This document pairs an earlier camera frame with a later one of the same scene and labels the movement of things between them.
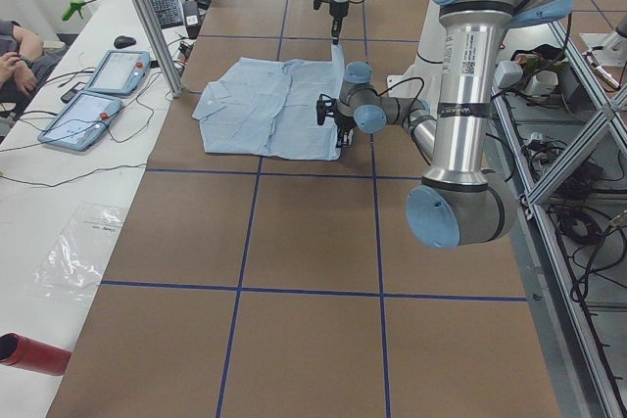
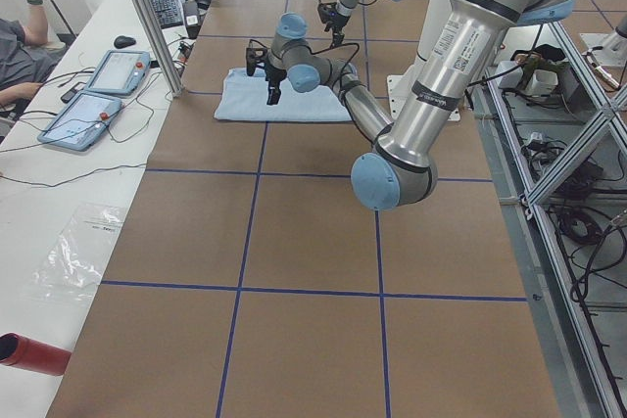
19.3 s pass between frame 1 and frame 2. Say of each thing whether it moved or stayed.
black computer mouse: stayed
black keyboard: stayed
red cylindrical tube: stayed
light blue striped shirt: moved
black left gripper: moved
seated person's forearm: moved
